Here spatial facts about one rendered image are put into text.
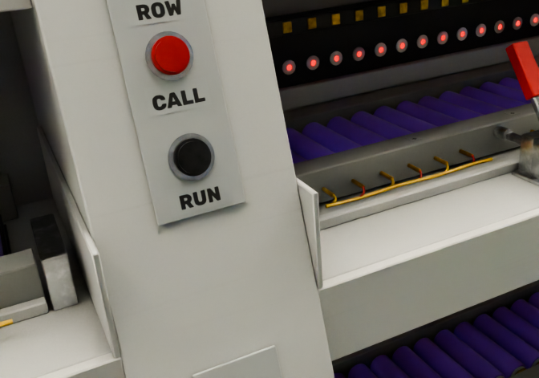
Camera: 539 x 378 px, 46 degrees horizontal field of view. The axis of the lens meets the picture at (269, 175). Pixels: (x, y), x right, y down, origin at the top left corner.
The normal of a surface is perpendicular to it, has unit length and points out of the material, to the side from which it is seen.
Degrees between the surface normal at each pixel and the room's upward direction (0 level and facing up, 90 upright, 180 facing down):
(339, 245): 16
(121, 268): 90
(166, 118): 90
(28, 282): 106
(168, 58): 90
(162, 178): 90
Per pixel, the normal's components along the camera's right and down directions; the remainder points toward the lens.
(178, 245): 0.39, 0.06
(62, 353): -0.08, -0.91
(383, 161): 0.43, 0.33
